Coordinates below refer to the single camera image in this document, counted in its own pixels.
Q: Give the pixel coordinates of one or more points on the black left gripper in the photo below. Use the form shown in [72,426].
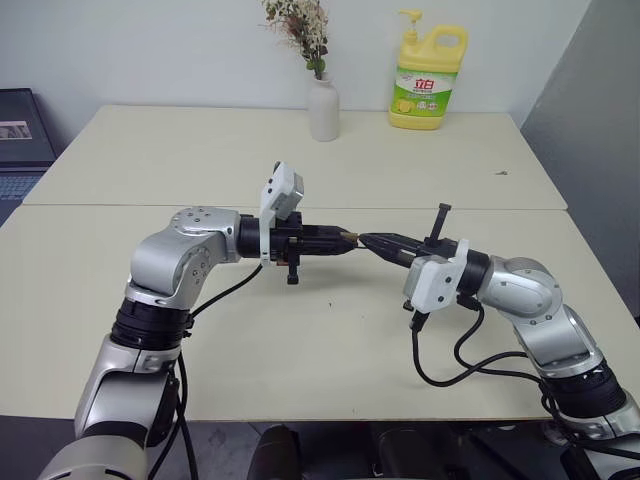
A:
[294,239]

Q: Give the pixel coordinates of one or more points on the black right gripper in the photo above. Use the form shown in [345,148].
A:
[437,248]

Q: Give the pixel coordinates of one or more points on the brass padlock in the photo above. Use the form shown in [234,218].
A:
[349,235]

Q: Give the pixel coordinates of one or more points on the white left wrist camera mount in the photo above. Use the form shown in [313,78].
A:
[282,182]

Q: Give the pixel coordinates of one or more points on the grey partition panel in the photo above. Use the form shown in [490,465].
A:
[590,150]

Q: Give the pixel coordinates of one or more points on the grey rounded shape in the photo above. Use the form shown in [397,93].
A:
[400,455]

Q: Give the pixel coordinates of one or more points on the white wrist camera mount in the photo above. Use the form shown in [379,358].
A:
[282,182]
[435,285]

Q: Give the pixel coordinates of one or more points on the white ceramic vase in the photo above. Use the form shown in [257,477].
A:
[323,112]

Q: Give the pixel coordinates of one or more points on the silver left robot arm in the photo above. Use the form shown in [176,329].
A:
[160,255]

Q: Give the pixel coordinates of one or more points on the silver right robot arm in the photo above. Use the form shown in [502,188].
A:
[525,295]

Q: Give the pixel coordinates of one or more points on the yellow detergent pump bottle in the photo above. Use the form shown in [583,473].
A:
[425,65]

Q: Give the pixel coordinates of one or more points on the dark laptop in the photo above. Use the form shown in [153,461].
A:
[20,145]

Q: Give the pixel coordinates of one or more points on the dried flower bouquet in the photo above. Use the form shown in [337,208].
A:
[300,25]

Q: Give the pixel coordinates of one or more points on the dark rounded shape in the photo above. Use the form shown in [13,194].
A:
[275,455]

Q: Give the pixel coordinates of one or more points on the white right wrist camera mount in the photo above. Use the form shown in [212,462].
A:
[435,285]

